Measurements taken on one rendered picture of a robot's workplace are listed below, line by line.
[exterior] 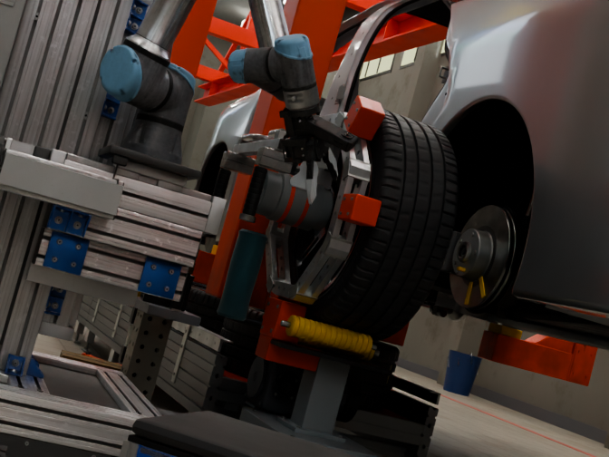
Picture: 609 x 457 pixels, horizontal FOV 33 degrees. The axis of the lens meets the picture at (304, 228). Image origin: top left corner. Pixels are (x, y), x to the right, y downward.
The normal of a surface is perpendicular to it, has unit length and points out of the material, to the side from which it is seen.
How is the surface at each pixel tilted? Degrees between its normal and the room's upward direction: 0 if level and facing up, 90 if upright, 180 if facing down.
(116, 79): 97
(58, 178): 90
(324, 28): 90
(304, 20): 90
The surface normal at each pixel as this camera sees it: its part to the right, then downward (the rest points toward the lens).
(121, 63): -0.53, -0.07
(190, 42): 0.35, 0.04
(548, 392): -0.91, -0.27
